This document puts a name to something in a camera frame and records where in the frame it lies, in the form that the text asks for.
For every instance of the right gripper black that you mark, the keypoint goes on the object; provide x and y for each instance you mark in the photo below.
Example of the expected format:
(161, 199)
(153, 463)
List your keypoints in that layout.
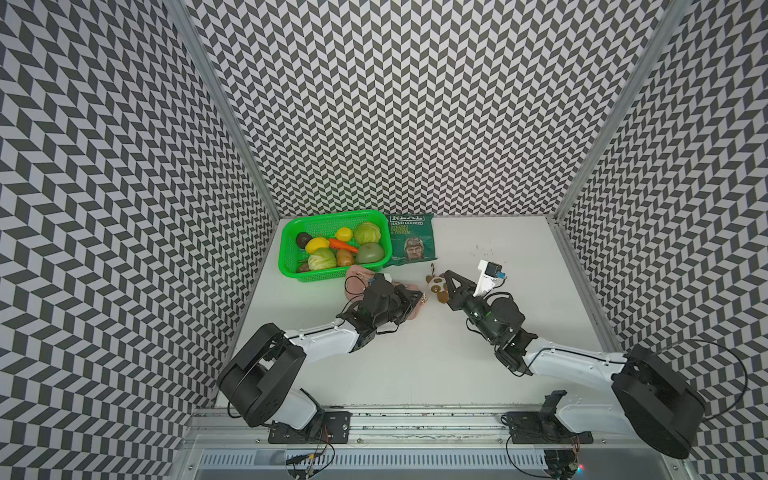
(457, 296)

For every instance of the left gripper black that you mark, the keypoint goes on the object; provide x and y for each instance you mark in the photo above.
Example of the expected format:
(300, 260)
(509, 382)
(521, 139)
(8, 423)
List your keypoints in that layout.
(408, 302)

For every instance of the brown bear keychain decoration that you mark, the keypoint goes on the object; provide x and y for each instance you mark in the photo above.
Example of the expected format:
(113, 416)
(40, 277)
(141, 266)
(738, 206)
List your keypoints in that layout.
(437, 286)

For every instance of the pink corduroy bag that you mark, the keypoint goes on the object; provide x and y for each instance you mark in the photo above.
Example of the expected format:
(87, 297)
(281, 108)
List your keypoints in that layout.
(357, 279)

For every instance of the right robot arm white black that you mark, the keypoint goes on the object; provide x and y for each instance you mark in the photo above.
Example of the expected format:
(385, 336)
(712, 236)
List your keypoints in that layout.
(639, 394)

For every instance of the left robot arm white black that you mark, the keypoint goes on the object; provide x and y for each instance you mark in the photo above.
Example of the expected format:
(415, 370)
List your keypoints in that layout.
(258, 382)

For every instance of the green toy mango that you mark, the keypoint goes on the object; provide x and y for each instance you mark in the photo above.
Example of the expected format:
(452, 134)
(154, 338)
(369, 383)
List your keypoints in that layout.
(369, 253)

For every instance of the brown toy potato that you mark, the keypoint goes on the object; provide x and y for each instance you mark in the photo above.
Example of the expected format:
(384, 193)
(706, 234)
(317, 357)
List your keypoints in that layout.
(345, 258)

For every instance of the green crisps packet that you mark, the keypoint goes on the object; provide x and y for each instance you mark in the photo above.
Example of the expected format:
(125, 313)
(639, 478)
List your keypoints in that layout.
(412, 239)

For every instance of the green toy cabbage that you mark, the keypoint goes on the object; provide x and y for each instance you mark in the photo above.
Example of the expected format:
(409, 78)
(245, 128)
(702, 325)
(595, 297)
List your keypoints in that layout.
(367, 232)

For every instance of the light green toy lettuce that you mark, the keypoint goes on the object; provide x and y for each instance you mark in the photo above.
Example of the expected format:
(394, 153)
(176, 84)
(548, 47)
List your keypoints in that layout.
(322, 259)

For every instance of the orange toy carrot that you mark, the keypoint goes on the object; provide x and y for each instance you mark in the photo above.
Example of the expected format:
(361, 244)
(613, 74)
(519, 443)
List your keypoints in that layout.
(338, 245)

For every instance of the yellow toy lemon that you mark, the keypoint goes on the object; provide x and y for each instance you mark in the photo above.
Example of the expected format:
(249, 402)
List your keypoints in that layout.
(344, 234)

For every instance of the green plastic basket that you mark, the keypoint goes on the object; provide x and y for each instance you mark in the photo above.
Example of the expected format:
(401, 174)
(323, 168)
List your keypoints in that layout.
(292, 261)

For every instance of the yellow toy pepper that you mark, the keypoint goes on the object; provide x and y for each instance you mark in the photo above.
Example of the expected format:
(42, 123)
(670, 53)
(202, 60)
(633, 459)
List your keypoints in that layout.
(315, 244)

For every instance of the dark toy avocado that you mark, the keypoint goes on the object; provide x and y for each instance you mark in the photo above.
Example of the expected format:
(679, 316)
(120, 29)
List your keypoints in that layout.
(302, 239)

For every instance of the left base wiring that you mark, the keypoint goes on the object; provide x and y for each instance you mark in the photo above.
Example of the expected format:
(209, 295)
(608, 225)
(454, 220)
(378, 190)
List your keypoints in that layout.
(309, 459)

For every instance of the base wiring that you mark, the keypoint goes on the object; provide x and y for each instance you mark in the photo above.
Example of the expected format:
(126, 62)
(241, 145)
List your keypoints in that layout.
(309, 459)
(546, 459)

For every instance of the right base wiring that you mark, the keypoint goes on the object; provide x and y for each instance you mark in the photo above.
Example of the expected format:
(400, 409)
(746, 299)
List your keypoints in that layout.
(546, 459)

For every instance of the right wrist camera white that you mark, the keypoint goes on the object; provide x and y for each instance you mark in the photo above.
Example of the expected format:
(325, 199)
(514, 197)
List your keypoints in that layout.
(489, 273)

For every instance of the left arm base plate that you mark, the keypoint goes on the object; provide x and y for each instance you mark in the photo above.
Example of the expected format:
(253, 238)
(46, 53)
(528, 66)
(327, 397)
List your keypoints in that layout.
(326, 426)

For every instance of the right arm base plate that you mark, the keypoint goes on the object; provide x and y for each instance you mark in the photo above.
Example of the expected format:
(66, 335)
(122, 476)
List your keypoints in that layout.
(531, 428)

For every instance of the aluminium front rail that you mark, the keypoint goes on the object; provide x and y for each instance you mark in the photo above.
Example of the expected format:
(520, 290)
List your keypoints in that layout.
(407, 426)

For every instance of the left corner aluminium post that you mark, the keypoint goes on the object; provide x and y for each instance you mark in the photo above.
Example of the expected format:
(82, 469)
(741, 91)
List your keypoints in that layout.
(182, 21)

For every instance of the corner aluminium post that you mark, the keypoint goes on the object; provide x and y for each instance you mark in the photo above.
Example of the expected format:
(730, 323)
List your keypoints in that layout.
(671, 19)
(182, 21)

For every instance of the right corner aluminium post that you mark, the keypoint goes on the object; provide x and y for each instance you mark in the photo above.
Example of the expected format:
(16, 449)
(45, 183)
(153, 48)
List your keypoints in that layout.
(671, 19)

